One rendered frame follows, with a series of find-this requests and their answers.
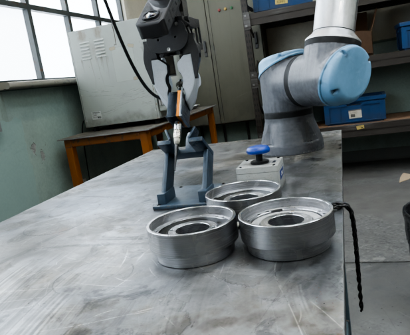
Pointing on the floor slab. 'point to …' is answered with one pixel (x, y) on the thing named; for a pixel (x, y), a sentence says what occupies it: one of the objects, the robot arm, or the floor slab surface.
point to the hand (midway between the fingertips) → (179, 104)
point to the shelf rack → (269, 18)
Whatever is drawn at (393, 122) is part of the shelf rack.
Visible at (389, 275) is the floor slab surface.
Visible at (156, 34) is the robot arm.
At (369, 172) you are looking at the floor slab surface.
